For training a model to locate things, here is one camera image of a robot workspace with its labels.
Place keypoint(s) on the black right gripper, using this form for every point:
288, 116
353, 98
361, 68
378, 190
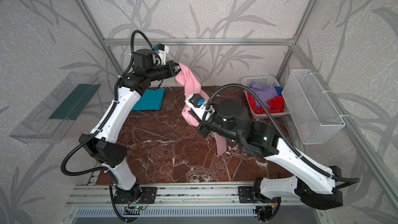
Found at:
202, 127

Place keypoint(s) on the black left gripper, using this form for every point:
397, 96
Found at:
173, 69

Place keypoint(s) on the pink t-shirt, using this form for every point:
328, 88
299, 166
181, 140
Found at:
191, 86

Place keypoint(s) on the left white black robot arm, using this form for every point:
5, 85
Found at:
103, 146

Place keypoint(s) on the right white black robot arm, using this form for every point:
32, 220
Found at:
231, 121

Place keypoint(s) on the folded teal t-shirt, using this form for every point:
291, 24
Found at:
150, 101

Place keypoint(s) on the purple t-shirt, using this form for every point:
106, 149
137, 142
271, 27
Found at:
264, 93

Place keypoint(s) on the red t-shirt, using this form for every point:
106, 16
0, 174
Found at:
275, 105

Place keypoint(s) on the blue t-shirt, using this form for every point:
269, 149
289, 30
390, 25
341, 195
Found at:
279, 90

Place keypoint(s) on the green circuit board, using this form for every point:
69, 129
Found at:
134, 210

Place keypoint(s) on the green mat in shelf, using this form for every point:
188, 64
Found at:
76, 101

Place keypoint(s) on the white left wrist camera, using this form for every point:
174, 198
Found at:
161, 50

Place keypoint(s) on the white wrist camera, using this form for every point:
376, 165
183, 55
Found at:
196, 106
161, 50

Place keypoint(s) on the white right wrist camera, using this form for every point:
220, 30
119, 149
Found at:
196, 106

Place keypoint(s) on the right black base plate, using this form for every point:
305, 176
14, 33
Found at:
245, 194

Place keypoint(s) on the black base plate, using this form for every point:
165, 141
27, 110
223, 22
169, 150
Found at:
146, 194
245, 194

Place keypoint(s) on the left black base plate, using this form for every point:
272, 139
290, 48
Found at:
146, 194

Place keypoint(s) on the white wire mesh basket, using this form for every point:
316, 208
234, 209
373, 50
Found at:
314, 115

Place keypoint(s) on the aluminium frame profile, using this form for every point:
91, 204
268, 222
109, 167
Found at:
386, 180

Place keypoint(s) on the aluminium mounting rail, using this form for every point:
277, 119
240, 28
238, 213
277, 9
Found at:
179, 194

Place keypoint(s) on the clear plastic wall shelf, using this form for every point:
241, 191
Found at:
49, 122

